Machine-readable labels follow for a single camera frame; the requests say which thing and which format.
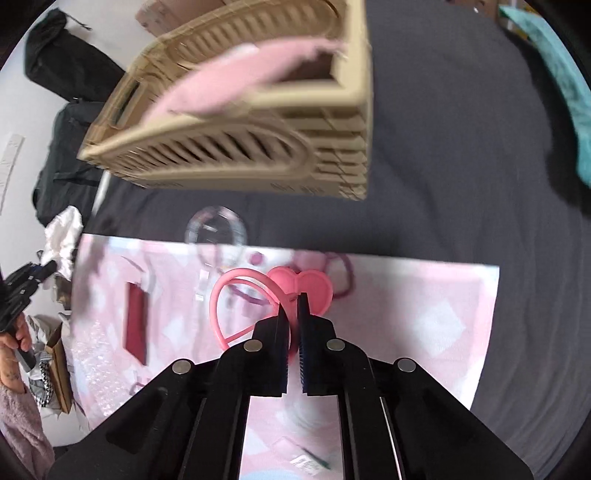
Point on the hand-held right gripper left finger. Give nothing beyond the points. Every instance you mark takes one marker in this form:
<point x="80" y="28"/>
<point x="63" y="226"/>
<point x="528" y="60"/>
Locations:
<point x="282" y="355"/>

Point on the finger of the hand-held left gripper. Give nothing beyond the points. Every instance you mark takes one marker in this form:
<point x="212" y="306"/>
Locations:
<point x="45" y="270"/>

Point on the clear round plastic container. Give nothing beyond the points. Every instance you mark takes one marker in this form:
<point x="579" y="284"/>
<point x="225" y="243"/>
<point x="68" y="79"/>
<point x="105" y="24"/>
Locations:
<point x="191" y="230"/>

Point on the grey plastic mailer bags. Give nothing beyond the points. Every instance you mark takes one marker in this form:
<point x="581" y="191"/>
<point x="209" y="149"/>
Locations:
<point x="41" y="325"/>

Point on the black bag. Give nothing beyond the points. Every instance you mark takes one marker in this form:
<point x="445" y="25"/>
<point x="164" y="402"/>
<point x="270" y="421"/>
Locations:
<point x="69" y="152"/>
<point x="55" y="60"/>

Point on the person's left hand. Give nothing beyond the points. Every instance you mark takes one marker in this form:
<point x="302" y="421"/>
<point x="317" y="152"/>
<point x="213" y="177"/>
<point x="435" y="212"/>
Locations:
<point x="22" y="339"/>

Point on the pink cloth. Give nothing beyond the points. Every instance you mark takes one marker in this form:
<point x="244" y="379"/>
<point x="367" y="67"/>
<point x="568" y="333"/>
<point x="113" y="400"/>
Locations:
<point x="221" y="83"/>

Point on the dark red packet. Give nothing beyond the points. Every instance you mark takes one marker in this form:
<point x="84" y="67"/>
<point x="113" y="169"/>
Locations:
<point x="136" y="323"/>

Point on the small white wrapper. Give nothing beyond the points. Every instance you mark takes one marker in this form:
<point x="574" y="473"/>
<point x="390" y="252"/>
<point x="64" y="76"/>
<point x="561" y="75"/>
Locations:
<point x="304" y="461"/>

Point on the pinkish cardboard box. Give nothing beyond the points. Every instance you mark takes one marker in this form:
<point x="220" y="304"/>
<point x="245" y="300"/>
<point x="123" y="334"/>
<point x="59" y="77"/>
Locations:
<point x="161" y="16"/>

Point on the pink checkered mat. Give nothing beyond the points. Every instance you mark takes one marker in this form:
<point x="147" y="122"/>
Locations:
<point x="415" y="323"/>

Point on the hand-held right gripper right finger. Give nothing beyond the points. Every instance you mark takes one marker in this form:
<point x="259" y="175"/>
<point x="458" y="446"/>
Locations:
<point x="304" y="355"/>

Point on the teal cloth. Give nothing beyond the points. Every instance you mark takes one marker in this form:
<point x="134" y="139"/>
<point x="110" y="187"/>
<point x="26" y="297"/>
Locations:
<point x="568" y="92"/>

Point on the white crumpled cloth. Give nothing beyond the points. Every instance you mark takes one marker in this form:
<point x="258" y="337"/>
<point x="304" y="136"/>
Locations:
<point x="62" y="235"/>

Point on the houndstooth patterned cloth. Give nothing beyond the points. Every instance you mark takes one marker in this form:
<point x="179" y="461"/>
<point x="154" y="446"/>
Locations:
<point x="41" y="385"/>

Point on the beige slatted plastic basket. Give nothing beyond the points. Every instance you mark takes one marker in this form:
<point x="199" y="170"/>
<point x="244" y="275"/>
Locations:
<point x="231" y="152"/>

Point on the pink heart-shaped plastic item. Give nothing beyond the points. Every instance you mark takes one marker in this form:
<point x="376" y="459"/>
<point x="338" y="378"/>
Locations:
<point x="295" y="282"/>

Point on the brown cardboard box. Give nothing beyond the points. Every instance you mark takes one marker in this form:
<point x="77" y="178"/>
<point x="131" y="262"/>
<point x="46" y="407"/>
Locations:
<point x="60" y="369"/>

